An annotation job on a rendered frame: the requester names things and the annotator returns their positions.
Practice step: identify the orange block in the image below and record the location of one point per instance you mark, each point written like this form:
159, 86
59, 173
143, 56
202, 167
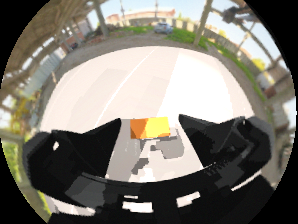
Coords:
145, 128

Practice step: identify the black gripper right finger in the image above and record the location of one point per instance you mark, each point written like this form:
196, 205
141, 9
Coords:
206, 137

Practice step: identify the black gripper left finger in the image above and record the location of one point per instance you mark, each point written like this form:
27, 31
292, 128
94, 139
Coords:
94, 147

